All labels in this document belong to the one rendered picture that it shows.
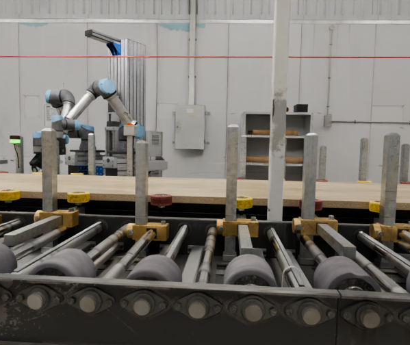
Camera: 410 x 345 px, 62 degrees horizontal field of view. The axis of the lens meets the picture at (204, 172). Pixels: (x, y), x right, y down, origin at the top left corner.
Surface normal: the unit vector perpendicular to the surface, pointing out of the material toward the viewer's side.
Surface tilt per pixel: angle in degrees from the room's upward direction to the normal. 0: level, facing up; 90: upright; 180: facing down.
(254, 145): 90
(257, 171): 90
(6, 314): 90
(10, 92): 90
